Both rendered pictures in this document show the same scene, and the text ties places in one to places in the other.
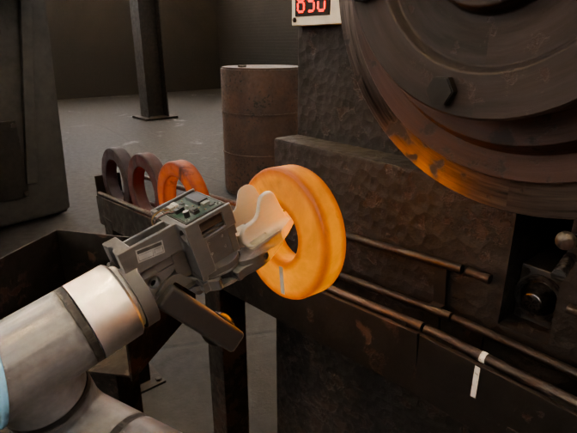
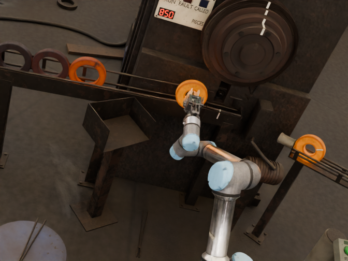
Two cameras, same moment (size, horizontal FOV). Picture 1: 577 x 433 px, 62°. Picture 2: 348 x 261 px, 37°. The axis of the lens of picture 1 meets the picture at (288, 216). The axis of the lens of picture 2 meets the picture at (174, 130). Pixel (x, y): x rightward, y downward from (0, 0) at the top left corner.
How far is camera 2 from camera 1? 2.29 m
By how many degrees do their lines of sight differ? 57
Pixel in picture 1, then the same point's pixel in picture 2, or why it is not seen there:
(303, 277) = not seen: hidden behind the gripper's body
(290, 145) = (150, 55)
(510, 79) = (248, 74)
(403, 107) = (217, 66)
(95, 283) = (197, 120)
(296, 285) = not seen: hidden behind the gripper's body
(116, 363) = (141, 138)
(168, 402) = (23, 161)
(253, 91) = not seen: outside the picture
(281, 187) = (196, 87)
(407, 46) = (232, 65)
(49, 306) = (196, 126)
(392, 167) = (191, 66)
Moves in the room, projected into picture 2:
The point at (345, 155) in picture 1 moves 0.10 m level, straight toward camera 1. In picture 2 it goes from (174, 61) to (187, 72)
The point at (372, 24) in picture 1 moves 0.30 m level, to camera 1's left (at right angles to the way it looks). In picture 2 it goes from (226, 59) to (188, 74)
